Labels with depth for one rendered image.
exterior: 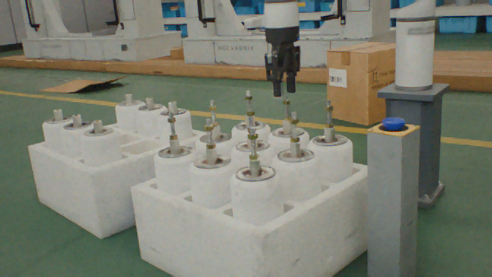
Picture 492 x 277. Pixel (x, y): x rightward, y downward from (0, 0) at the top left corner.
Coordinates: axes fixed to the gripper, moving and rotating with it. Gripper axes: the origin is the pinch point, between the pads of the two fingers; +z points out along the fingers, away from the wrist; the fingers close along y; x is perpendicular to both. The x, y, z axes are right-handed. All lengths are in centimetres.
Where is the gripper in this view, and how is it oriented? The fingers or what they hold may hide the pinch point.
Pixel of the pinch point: (285, 90)
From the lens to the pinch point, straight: 112.9
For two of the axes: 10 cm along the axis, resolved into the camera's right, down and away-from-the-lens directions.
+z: 0.7, 9.5, 2.9
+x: -8.7, -0.8, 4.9
